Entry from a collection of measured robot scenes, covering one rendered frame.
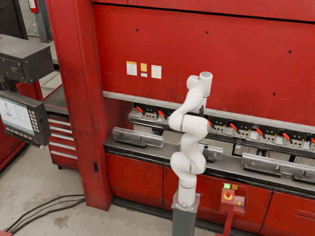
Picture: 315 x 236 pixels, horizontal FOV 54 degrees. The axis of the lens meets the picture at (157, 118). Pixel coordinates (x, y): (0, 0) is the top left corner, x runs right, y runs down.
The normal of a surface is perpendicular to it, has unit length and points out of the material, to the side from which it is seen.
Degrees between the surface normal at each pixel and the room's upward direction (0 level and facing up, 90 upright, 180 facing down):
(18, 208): 0
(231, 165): 0
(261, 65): 90
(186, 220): 90
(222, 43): 90
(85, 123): 90
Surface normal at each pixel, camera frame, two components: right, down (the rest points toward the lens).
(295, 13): -0.31, 0.54
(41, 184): 0.00, -0.82
